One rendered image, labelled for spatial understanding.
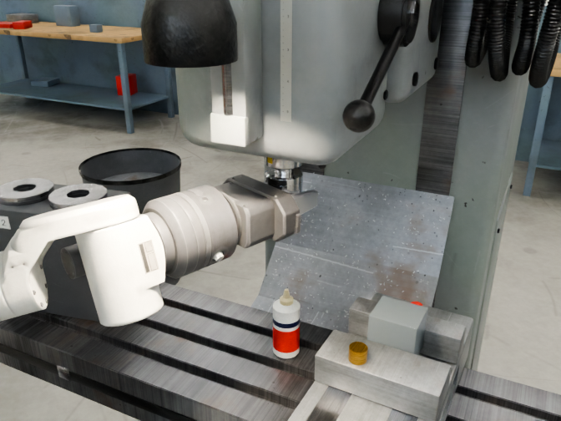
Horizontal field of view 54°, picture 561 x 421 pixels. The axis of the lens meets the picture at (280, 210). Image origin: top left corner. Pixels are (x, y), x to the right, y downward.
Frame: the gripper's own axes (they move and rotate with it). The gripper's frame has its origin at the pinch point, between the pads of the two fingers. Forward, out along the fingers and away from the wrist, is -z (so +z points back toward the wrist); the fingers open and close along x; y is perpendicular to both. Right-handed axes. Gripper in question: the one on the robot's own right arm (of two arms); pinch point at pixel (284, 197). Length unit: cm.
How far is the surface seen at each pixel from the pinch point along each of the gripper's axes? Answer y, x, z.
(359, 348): 14.0, -14.9, 1.7
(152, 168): 70, 197, -93
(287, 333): 22.1, 0.7, -1.8
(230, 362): 26.9, 5.9, 4.8
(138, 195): 68, 163, -66
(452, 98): -6.9, 0.7, -38.9
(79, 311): 25.4, 31.2, 16.2
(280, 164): -5.2, -1.4, 2.0
